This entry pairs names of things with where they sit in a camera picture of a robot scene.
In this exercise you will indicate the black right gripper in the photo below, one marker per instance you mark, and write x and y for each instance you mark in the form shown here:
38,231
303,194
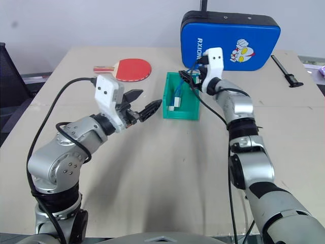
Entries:
204,72

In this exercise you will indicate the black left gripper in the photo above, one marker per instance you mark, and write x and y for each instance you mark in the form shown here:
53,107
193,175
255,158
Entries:
128,114

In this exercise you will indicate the white coupler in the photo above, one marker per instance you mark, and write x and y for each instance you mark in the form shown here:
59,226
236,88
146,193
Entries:
177,102

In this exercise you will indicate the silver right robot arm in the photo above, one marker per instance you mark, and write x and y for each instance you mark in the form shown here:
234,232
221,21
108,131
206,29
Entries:
256,165

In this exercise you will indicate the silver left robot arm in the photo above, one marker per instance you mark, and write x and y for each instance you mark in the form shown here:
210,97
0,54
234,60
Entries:
63,162

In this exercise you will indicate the green plastic bin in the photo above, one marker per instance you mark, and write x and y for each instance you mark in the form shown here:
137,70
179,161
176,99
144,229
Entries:
182,113

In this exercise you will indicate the red table tennis paddle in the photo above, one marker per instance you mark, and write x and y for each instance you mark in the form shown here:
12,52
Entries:
133,68

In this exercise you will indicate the blue cartoon punch pad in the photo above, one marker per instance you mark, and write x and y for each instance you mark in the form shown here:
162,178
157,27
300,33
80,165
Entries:
218,33

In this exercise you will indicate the black pole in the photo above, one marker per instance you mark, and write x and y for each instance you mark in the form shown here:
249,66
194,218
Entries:
203,5

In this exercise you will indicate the black caliper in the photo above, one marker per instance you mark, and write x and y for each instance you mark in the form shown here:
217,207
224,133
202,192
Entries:
288,73

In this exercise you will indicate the purple object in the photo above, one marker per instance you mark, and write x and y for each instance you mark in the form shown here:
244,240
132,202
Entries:
322,70

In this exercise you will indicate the black office chair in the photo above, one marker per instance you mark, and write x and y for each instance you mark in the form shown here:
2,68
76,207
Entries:
10,84

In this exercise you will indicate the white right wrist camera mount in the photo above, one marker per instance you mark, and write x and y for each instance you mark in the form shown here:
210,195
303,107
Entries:
214,66

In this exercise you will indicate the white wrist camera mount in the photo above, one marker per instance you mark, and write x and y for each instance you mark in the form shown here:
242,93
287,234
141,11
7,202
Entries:
214,66
106,97

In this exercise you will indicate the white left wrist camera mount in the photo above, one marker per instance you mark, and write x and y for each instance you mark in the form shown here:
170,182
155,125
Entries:
106,97

